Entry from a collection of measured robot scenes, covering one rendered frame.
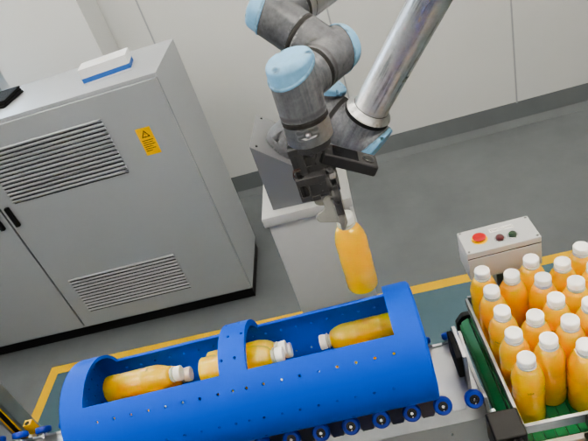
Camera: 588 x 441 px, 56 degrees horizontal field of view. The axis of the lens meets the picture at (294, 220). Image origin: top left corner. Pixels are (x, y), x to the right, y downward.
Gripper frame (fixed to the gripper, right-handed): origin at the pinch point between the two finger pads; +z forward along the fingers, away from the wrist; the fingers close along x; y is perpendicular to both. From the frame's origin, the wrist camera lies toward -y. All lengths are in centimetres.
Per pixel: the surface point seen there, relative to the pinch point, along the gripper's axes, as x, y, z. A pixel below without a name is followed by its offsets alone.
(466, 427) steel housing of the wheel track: 18, -15, 57
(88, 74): -162, 105, 0
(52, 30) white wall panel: -245, 148, -9
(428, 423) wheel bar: 17, -7, 53
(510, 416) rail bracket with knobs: 24, -24, 45
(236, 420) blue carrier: 20, 35, 33
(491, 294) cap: -2.3, -29.4, 35.2
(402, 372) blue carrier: 18.3, -3.9, 30.6
